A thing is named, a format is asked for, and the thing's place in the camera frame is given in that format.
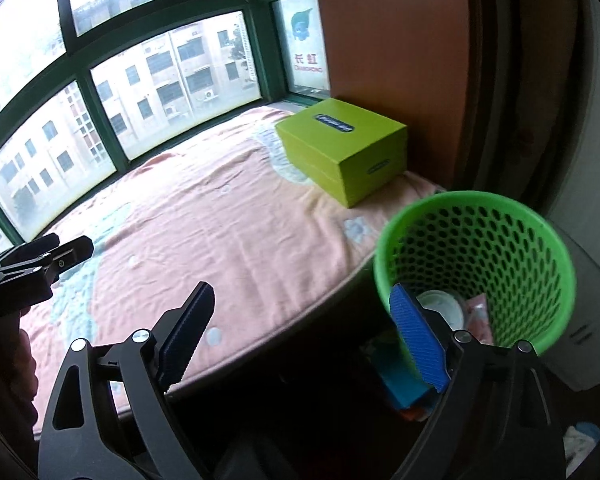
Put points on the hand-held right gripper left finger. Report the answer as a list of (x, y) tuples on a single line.
[(187, 332)]

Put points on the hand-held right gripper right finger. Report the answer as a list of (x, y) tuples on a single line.
[(420, 340)]

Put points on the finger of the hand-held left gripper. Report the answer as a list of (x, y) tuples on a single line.
[(30, 249), (72, 255)]

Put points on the strawberry label yogurt cup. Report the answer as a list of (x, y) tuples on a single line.
[(445, 310)]

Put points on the pink snack wrapper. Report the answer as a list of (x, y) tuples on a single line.
[(477, 320)]

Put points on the green mesh plastic basket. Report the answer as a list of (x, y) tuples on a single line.
[(480, 240)]

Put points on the person's left hand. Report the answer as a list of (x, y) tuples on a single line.
[(26, 370)]

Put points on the teal plastic object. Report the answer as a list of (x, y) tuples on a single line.
[(402, 382)]

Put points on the pink printed blanket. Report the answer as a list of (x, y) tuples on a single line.
[(230, 220)]

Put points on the white blue cloth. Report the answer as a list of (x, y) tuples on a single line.
[(582, 447)]

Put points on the grey apartment building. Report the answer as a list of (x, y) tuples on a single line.
[(165, 70)]

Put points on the lime green cardboard box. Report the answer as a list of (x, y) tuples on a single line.
[(370, 135)]

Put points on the white appliance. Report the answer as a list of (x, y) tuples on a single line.
[(595, 210)]

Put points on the brown wooden cabinet panel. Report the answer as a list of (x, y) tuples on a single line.
[(390, 60)]

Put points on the white outdoor air conditioner unit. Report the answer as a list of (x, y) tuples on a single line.
[(305, 60)]

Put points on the green window frame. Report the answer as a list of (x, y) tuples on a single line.
[(82, 90)]

